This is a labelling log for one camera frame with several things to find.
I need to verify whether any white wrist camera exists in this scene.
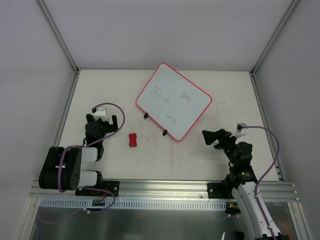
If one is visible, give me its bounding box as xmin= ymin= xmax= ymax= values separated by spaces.
xmin=91 ymin=106 xmax=108 ymax=122
xmin=230 ymin=123 xmax=248 ymax=139

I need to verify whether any slotted cable duct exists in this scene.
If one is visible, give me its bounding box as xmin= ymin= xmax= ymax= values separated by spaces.
xmin=40 ymin=197 xmax=227 ymax=212

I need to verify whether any black object at bottom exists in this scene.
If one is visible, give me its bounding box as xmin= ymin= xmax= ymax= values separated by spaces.
xmin=233 ymin=231 xmax=245 ymax=240

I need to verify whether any white pen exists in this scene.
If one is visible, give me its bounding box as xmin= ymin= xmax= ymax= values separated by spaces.
xmin=220 ymin=231 xmax=226 ymax=240

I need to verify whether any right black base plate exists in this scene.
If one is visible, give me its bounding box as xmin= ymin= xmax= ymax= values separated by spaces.
xmin=206 ymin=182 xmax=233 ymax=199

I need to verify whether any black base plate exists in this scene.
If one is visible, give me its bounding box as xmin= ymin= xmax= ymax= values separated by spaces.
xmin=206 ymin=182 xmax=233 ymax=199
xmin=75 ymin=180 xmax=120 ymax=197

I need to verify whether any aluminium mounting rail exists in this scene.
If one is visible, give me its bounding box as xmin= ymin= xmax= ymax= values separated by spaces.
xmin=28 ymin=177 xmax=300 ymax=202

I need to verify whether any pink framed whiteboard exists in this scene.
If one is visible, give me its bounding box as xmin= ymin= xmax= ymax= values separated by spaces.
xmin=135 ymin=62 xmax=213 ymax=141

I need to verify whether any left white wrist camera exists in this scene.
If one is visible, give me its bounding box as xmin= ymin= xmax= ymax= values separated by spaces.
xmin=91 ymin=106 xmax=108 ymax=122

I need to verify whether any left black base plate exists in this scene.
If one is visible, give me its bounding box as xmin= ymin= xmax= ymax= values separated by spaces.
xmin=75 ymin=180 xmax=120 ymax=197

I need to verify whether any red whiteboard eraser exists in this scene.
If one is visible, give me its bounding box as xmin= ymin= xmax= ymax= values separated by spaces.
xmin=128 ymin=133 xmax=138 ymax=148

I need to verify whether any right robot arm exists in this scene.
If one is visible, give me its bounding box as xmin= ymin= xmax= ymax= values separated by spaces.
xmin=202 ymin=123 xmax=289 ymax=240

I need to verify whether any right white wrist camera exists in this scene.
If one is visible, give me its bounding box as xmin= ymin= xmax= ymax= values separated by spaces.
xmin=230 ymin=123 xmax=248 ymax=139

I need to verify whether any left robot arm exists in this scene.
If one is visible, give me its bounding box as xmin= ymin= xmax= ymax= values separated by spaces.
xmin=38 ymin=114 xmax=119 ymax=195

